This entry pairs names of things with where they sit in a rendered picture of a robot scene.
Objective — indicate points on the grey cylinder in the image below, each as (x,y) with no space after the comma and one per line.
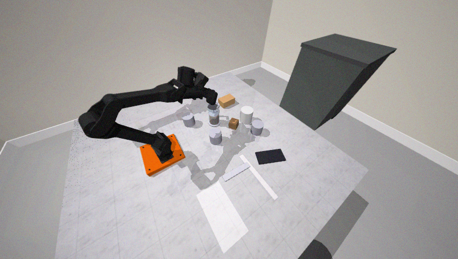
(246,115)
(188,119)
(215,136)
(256,128)

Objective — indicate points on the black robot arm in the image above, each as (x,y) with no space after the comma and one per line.
(99,121)

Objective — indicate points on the glass french press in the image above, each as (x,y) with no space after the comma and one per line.
(213,114)

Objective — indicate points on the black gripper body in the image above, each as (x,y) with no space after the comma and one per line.
(211,96)

